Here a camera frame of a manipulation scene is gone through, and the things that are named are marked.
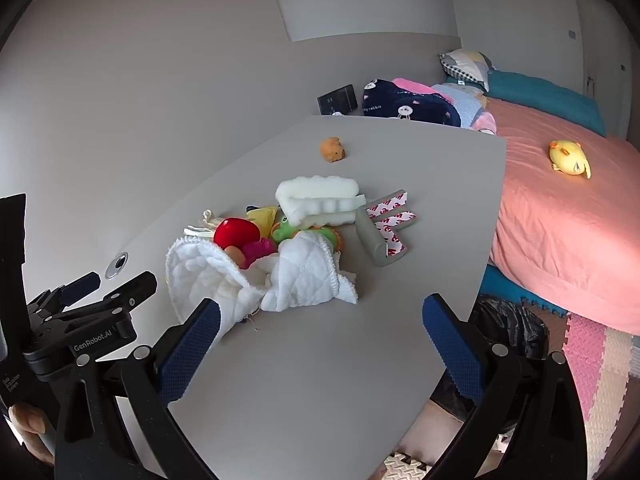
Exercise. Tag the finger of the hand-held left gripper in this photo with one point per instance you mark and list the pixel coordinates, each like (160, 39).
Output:
(82, 283)
(131, 290)

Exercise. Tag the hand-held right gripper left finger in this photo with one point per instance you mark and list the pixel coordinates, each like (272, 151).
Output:
(192, 355)

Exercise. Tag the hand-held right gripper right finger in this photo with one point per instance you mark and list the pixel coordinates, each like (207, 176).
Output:
(452, 350)

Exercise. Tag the yellow plastic packet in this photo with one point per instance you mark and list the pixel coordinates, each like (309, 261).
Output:
(262, 216)

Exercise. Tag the green orange seahorse toy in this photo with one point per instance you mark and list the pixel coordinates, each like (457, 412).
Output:
(285, 229)

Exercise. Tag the person's left hand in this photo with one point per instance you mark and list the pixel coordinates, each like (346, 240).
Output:
(31, 421)

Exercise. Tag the peach toy ball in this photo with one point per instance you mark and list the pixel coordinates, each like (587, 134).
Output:
(233, 256)

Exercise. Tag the red toy ball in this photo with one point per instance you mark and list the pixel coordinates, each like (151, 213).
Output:
(235, 232)

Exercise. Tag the red printed adhesive strip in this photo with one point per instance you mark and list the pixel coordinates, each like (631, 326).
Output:
(398, 222)
(396, 245)
(387, 203)

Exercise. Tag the pink toy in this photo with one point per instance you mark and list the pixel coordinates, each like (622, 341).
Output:
(258, 250)

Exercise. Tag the foam puzzle mat tiles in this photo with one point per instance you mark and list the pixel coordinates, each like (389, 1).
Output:
(585, 350)

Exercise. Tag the white quilted cloth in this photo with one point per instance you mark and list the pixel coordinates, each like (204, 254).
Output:
(295, 270)

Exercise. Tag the grey foam strip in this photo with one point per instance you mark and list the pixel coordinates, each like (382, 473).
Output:
(372, 241)

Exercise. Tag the bed with pink sheet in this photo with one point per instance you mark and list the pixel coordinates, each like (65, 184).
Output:
(560, 230)

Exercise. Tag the white foam sponge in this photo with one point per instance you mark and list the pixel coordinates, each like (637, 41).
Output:
(315, 192)

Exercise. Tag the yellow duck plush toy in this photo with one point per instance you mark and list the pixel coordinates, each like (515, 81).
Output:
(567, 157)

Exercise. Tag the pink white folded cloth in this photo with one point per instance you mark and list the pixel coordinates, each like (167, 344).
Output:
(484, 122)

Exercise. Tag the small orange plush toy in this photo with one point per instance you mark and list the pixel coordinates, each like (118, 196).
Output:
(332, 150)

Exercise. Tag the light blue knitted blanket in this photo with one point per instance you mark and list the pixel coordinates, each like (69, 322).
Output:
(465, 105)

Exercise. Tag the navy printed fleece blanket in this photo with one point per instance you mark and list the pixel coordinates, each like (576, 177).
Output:
(400, 107)

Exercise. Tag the bright pink fleece cloth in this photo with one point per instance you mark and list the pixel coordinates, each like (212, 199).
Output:
(412, 85)

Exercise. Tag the teal long pillow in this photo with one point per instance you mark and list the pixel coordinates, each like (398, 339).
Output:
(545, 97)

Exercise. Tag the black tablet device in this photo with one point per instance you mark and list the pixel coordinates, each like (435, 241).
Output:
(337, 100)

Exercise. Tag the checked patchwork pillow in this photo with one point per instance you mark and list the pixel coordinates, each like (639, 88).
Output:
(465, 65)

